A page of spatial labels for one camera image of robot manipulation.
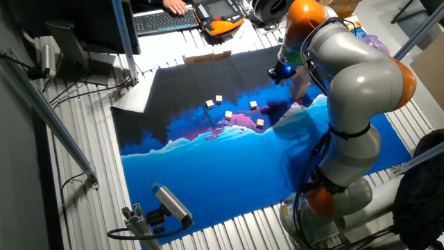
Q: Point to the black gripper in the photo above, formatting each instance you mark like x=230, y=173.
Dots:
x=284, y=69

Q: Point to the silver and orange robot arm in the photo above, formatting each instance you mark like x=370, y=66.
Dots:
x=360, y=80

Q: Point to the person's hand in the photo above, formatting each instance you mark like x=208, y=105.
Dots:
x=176, y=6

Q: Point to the small wooden cube block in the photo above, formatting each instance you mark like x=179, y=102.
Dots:
x=253, y=104
x=209, y=103
x=219, y=99
x=259, y=123
x=228, y=115

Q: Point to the medium wooden cube block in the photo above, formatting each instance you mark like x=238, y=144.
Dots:
x=209, y=54
x=218, y=52
x=200, y=56
x=227, y=52

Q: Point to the orange and black teach pendant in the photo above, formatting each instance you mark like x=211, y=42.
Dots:
x=218, y=24

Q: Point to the blue printed pack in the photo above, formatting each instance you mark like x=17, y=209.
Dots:
x=360, y=33

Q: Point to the brown cardboard box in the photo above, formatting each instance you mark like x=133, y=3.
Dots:
x=345, y=8

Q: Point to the purple plastic bag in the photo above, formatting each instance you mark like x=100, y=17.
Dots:
x=376, y=43

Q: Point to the printed landscape cloth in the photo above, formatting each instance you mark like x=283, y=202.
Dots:
x=208, y=173

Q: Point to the black computer keyboard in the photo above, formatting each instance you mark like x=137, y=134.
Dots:
x=163, y=21

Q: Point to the white foam sheet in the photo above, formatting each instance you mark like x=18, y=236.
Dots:
x=135, y=97

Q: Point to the brown cardboard panel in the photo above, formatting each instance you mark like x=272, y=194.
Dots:
x=430, y=73

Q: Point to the black jacket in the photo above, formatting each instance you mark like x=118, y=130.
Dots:
x=419, y=201

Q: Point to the black computer monitor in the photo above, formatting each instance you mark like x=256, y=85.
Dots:
x=86, y=21

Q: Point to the grey monitor stand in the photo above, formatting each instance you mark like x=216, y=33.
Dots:
x=67, y=45

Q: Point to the silver cylinder device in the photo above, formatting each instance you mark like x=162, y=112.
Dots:
x=48, y=60

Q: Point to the aluminium frame post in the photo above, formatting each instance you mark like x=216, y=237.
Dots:
x=124, y=38

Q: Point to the grey camera with blue end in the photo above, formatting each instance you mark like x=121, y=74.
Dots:
x=170, y=201

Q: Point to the black camera ball mount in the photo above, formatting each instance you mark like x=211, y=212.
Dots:
x=156, y=218

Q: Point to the aluminium profile camera bracket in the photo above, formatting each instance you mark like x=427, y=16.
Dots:
x=137, y=222

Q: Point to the long aluminium frame bar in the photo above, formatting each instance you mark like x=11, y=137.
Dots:
x=45, y=114

